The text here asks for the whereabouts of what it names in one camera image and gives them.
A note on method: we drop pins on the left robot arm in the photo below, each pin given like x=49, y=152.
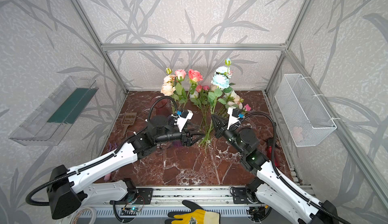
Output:
x=69, y=188

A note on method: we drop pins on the red glass vase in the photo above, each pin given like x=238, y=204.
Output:
x=163, y=108

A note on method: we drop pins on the purple plastic hook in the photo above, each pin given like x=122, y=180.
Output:
x=111, y=147

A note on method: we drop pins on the clear plastic wall tray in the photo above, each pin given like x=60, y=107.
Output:
x=51, y=121

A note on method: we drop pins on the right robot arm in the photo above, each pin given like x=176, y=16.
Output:
x=271, y=187

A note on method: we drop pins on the yellow black work glove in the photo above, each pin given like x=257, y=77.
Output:
x=197, y=215

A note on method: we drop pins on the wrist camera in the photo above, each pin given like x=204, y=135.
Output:
x=235, y=117
x=182, y=117

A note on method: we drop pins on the coral pink rose stem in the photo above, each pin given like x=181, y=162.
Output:
x=194, y=85

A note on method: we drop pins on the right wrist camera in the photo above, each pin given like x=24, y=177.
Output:
x=235, y=117

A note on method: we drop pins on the peach flower stem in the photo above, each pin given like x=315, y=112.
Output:
x=169, y=82

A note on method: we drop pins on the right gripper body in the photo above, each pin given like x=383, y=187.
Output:
x=223, y=130

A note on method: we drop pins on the white wire basket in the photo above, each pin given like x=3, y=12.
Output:
x=307, y=120

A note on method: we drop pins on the purple glass vase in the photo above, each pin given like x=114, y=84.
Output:
x=177, y=144

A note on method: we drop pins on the pile of artificial flowers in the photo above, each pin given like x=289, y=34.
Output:
x=201, y=102

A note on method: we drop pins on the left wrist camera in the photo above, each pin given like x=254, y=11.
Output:
x=182, y=117

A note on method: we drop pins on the light blue flower stem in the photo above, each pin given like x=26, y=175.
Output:
x=220, y=83

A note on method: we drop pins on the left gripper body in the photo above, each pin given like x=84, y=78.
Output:
x=186, y=137

